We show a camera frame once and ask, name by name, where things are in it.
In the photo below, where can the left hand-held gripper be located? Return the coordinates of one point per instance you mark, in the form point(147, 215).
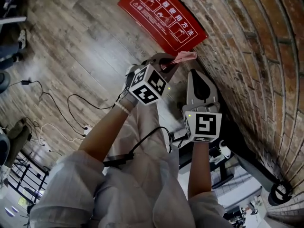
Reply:
point(147, 94)

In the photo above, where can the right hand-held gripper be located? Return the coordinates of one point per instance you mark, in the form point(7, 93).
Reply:
point(206, 127)

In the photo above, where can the pink cloth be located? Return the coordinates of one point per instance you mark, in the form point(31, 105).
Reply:
point(185, 55)

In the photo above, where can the red fire extinguisher box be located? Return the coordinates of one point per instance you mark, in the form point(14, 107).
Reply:
point(152, 20)

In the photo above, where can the person's right forearm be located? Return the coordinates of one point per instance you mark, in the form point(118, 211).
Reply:
point(199, 170)

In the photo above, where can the person's left forearm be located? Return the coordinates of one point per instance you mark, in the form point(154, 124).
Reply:
point(104, 134)

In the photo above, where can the black stand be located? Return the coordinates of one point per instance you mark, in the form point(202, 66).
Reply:
point(223, 174)

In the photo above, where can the white charger block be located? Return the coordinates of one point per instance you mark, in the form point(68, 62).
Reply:
point(87, 130)

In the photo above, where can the white checked box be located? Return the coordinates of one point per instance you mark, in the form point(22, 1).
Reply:
point(242, 186)

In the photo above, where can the black flat device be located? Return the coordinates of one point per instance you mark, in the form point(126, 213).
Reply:
point(118, 160)

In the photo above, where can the white power strip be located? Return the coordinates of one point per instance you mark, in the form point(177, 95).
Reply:
point(45, 145)

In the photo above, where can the light grey shirt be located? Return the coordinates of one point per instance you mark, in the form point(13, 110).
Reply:
point(69, 186)

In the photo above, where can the black round seat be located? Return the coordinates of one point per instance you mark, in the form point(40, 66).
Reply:
point(4, 82)

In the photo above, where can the black metal railing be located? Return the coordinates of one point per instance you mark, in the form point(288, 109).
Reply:
point(28, 179)

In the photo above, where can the grey round seat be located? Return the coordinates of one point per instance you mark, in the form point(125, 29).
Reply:
point(4, 151)

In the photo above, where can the small white camera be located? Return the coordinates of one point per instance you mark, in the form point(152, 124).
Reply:
point(225, 151)

